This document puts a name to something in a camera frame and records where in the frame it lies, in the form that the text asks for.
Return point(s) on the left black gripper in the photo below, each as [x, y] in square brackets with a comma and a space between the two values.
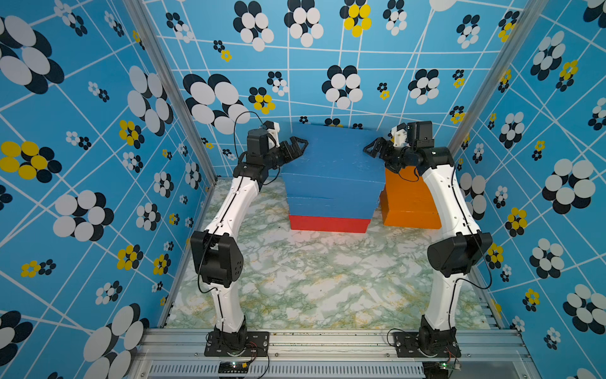
[286, 152]

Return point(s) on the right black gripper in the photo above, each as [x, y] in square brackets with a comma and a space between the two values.
[387, 145]

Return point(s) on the blue shoebox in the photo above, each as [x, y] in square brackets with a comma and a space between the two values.
[318, 196]
[334, 161]

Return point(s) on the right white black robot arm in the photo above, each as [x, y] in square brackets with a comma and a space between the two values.
[462, 243]

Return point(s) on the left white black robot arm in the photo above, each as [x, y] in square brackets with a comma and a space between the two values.
[217, 258]

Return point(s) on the orange shoebox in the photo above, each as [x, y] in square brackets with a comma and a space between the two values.
[407, 202]

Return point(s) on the red shoebox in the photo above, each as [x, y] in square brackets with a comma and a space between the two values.
[328, 224]

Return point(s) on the right green circuit board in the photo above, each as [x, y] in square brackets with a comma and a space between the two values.
[440, 370]

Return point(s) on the green circuit board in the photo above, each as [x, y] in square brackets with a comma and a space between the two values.
[239, 368]
[440, 370]

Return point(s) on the left green circuit board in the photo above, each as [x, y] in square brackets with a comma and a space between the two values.
[239, 368]

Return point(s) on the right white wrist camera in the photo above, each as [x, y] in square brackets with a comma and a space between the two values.
[399, 135]

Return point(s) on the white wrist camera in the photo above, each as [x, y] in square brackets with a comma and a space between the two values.
[399, 135]
[273, 133]

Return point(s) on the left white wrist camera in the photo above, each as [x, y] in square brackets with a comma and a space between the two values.
[273, 133]

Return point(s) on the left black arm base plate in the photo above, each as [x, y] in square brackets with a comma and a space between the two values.
[249, 344]

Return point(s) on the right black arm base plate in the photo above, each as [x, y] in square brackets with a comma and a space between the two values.
[441, 344]

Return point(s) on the left aluminium corner post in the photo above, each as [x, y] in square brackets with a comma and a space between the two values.
[143, 24]

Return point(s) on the aluminium corner post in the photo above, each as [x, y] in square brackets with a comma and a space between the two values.
[509, 51]
[143, 24]

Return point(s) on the right aluminium corner post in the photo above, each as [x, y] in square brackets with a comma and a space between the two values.
[509, 51]

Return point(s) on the aluminium front rail frame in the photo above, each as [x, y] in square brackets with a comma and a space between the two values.
[179, 353]

